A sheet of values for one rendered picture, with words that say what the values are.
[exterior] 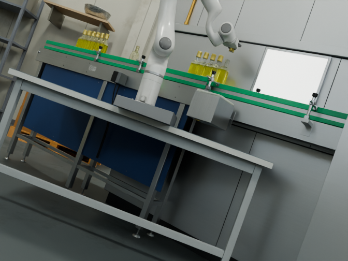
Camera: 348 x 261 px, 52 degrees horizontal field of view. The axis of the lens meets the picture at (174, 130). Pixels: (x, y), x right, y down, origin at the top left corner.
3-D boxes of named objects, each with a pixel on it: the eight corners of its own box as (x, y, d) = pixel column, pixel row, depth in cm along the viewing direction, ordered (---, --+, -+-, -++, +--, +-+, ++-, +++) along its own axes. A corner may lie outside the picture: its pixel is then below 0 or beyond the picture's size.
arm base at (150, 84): (156, 108, 198) (166, 76, 198) (124, 98, 200) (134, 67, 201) (161, 112, 216) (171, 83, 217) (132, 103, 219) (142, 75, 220)
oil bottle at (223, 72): (219, 98, 241) (230, 68, 241) (216, 96, 236) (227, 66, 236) (213, 96, 244) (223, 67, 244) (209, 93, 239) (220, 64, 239)
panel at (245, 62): (314, 110, 220) (332, 58, 220) (313, 109, 217) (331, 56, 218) (194, 80, 268) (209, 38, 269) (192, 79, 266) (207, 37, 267)
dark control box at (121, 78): (124, 86, 262) (128, 76, 262) (117, 83, 255) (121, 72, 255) (116, 84, 267) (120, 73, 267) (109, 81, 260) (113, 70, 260)
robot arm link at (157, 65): (144, 71, 202) (157, 31, 203) (142, 75, 220) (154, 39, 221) (164, 77, 204) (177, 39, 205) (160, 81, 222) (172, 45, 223)
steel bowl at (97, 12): (110, 28, 558) (114, 19, 559) (103, 19, 517) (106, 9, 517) (86, 20, 562) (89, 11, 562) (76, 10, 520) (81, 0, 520)
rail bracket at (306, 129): (309, 137, 199) (323, 99, 199) (303, 131, 185) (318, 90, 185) (301, 134, 202) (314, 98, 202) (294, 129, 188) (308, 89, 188)
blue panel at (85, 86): (194, 136, 246) (203, 112, 246) (182, 131, 231) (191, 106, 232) (54, 87, 332) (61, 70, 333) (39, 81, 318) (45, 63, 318)
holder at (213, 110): (229, 132, 223) (237, 109, 223) (210, 122, 200) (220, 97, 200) (206, 125, 232) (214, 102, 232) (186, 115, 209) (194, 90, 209)
